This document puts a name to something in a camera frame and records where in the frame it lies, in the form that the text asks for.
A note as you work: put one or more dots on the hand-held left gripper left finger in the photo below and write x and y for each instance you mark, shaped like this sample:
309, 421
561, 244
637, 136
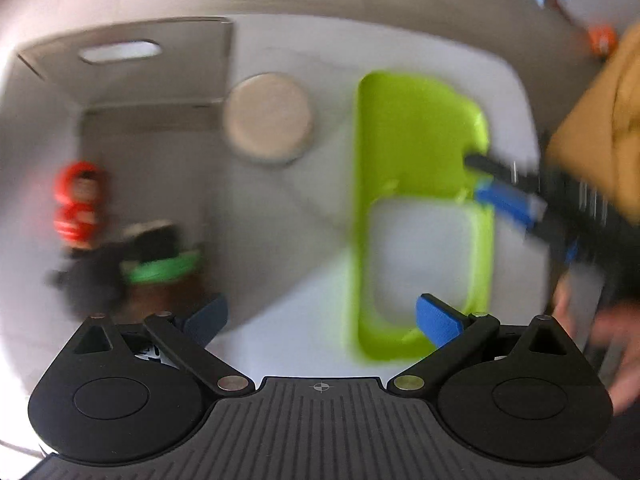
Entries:
207, 320

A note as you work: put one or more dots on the lime green tray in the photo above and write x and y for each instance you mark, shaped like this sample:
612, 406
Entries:
415, 150

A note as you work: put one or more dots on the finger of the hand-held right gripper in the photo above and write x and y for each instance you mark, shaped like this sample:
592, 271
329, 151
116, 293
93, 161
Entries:
500, 166
510, 207

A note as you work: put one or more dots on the small orange object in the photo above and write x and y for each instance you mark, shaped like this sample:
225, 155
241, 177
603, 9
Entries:
602, 41

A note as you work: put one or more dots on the black toy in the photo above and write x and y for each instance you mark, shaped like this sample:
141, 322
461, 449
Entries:
92, 280

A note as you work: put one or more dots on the person's right hand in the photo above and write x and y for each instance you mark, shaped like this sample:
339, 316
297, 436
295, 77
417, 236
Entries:
617, 350

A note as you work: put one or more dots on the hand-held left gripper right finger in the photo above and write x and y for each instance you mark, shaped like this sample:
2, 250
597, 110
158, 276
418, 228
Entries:
440, 320

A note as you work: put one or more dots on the red doll figurine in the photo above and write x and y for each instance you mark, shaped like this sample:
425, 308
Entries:
77, 205

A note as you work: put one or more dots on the white desktop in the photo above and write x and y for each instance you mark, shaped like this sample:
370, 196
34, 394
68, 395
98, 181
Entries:
300, 240

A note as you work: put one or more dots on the round beige disc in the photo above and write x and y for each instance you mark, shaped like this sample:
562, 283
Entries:
270, 117

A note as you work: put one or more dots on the grey storage box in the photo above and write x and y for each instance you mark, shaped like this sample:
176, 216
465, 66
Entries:
165, 60

